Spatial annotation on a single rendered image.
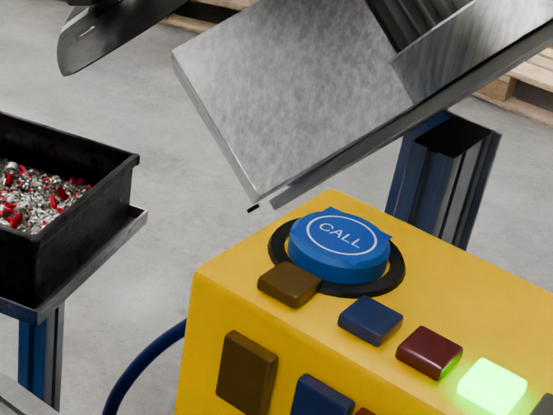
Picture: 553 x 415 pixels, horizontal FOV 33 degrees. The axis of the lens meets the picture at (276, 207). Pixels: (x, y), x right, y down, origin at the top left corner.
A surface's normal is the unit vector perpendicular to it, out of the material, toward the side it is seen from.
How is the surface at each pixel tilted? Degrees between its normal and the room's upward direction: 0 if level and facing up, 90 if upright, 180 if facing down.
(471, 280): 0
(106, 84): 0
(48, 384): 90
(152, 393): 0
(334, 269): 90
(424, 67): 99
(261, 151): 55
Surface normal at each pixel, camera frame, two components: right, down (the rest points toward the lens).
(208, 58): 0.08, -0.07
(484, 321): 0.15, -0.85
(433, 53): -0.66, 0.38
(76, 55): -0.43, -0.69
